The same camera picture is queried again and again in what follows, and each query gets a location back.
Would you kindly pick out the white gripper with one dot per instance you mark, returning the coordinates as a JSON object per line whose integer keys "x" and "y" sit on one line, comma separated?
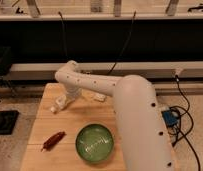
{"x": 72, "y": 91}

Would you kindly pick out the black floor mat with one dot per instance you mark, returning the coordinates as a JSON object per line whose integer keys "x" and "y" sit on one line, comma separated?
{"x": 8, "y": 120}

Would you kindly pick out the small white object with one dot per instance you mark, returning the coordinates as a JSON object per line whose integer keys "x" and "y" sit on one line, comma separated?
{"x": 99, "y": 97}

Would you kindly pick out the green ceramic bowl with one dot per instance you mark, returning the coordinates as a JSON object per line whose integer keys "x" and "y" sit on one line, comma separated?
{"x": 94, "y": 143}

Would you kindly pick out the blue connector box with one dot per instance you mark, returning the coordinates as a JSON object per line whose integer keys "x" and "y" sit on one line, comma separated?
{"x": 169, "y": 118}

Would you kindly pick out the red chili pepper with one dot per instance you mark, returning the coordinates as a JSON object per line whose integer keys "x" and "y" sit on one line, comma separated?
{"x": 53, "y": 140}

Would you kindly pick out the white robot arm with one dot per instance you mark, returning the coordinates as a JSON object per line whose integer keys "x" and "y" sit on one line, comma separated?
{"x": 145, "y": 141}

